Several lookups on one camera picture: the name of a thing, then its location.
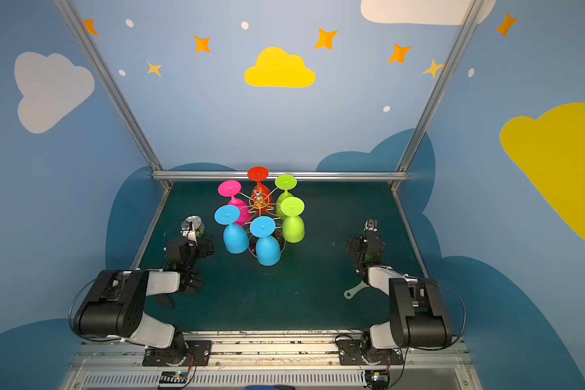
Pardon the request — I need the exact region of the left circuit board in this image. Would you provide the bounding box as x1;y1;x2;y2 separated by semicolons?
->
157;370;189;389

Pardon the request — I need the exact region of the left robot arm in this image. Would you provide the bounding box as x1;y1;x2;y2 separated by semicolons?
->
68;232;215;367

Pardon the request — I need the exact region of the back aluminium frame bar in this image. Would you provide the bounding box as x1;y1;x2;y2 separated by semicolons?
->
152;170;408;182

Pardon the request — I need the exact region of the aluminium mounting rail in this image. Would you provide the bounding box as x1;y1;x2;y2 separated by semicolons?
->
61;330;483;389

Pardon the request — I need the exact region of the gold wire wine glass rack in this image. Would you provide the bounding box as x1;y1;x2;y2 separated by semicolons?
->
240;190;286;258

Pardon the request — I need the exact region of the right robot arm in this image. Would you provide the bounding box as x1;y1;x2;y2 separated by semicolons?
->
346;219;453;358

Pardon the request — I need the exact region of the silver tin can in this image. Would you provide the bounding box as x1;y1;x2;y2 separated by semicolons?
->
180;215;205;241

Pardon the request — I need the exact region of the blue wine glass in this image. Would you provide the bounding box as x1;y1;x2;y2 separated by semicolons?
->
214;205;250;254
250;216;281;267

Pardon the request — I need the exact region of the green wine glass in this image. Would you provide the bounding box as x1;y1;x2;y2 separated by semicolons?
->
275;174;297;206
280;197;305;243

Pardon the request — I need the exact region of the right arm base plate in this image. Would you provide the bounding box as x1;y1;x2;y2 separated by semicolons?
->
335;339;405;366

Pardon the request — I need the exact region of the red wine glass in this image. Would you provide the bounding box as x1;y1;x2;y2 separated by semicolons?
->
247;167;271;210

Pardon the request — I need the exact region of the right circuit board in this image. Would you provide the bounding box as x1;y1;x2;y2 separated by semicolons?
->
364;370;390;390

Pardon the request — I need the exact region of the circuit board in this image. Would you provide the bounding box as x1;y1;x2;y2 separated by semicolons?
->
364;370;390;390
157;370;189;389

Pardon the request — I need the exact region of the yellow black work glove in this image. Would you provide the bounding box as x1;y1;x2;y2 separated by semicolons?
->
154;273;203;309

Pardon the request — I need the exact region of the right aluminium frame post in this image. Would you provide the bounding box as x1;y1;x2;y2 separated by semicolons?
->
391;0;485;195

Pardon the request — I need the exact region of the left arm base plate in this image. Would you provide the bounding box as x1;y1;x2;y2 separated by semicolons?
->
142;340;212;367

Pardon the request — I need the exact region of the left aluminium frame post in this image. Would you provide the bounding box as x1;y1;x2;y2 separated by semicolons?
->
54;0;163;172

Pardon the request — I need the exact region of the aluminium frame post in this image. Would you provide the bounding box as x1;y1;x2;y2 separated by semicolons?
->
54;0;163;172
391;0;485;195

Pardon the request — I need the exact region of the pink wine glass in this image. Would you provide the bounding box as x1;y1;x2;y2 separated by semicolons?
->
218;180;251;226

